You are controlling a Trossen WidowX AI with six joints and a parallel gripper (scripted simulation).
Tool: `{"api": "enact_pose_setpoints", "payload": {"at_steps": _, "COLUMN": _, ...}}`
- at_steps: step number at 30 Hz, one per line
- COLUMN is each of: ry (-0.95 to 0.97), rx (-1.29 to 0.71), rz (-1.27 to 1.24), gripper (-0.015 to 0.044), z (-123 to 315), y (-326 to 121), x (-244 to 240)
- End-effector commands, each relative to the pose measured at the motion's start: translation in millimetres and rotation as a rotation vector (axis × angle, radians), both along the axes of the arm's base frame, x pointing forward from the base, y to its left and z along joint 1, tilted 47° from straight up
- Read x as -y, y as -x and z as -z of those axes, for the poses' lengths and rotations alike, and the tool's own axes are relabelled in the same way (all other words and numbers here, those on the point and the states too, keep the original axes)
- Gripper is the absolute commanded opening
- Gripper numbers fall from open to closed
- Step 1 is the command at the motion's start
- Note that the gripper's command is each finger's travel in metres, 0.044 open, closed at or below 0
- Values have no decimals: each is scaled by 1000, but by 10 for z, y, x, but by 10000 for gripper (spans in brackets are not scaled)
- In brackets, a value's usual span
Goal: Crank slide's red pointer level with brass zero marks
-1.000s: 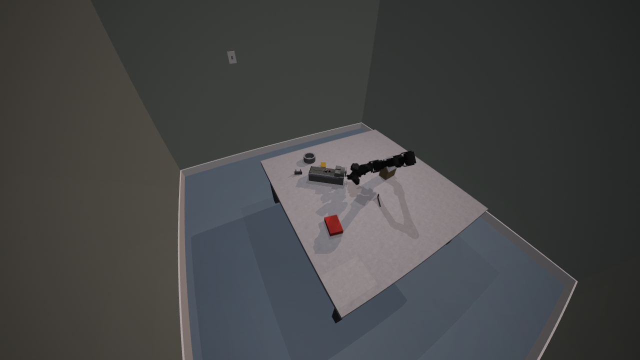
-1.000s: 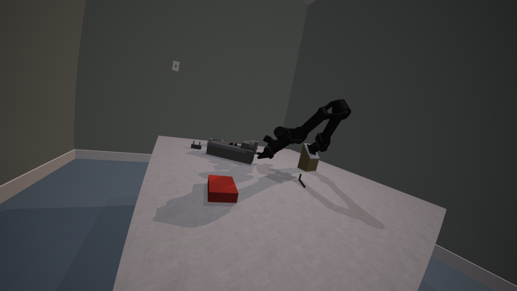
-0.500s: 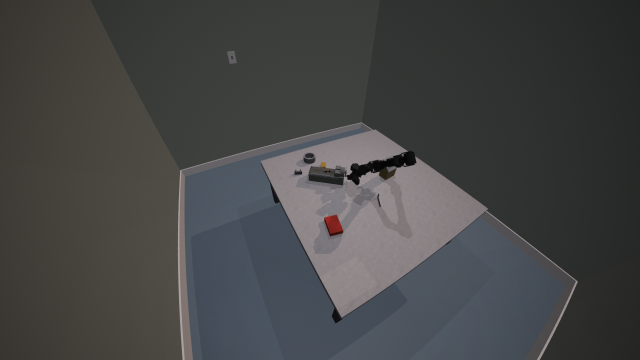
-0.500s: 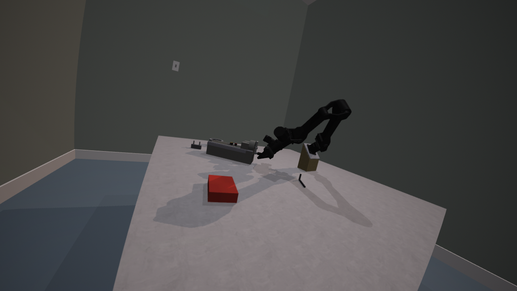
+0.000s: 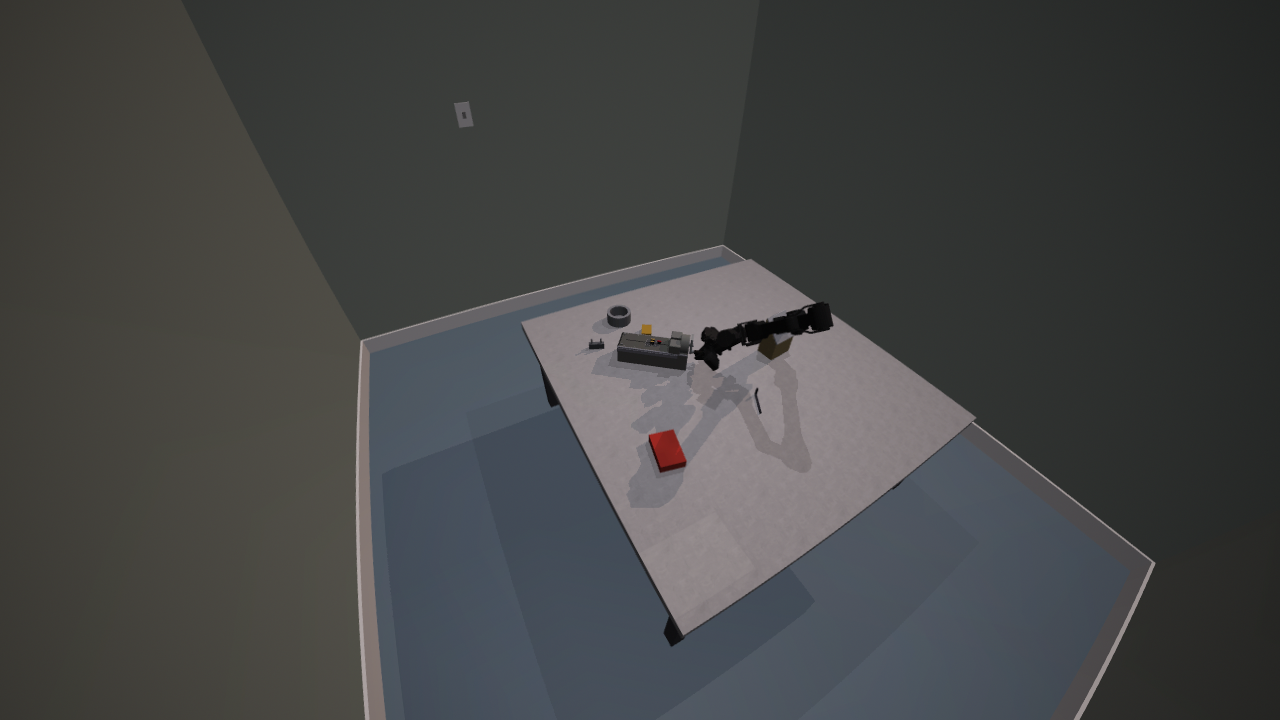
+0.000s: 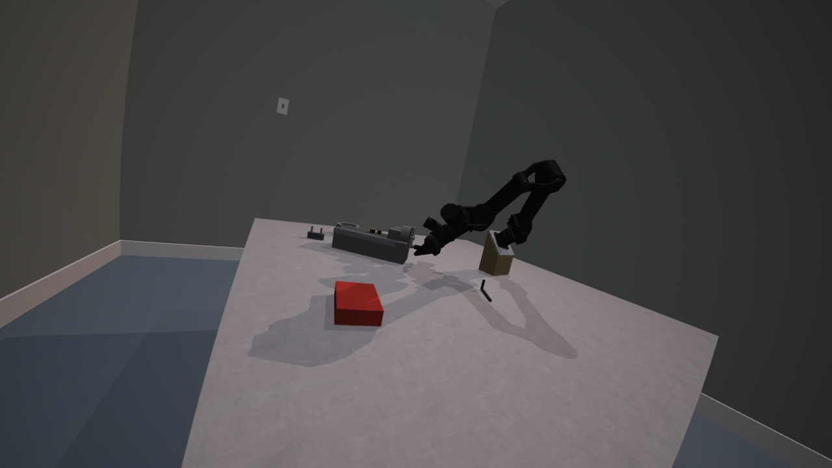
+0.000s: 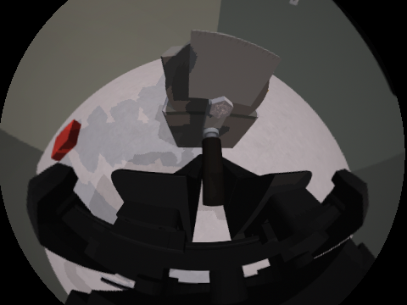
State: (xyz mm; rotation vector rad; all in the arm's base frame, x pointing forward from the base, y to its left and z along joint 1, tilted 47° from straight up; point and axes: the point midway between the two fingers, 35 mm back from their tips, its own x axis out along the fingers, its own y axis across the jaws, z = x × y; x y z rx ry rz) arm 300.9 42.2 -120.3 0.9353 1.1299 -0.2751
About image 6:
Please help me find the red block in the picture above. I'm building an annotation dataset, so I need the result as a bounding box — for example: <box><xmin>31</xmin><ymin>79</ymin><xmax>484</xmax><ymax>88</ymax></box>
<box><xmin>334</xmin><ymin>281</ymin><xmax>384</xmax><ymax>326</ymax></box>

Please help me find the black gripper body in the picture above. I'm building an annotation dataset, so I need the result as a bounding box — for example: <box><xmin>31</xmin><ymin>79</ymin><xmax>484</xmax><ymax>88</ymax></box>
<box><xmin>424</xmin><ymin>224</ymin><xmax>457</xmax><ymax>256</ymax></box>

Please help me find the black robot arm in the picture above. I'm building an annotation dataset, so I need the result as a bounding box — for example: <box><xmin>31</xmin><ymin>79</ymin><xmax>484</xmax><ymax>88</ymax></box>
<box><xmin>423</xmin><ymin>160</ymin><xmax>567</xmax><ymax>250</ymax></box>

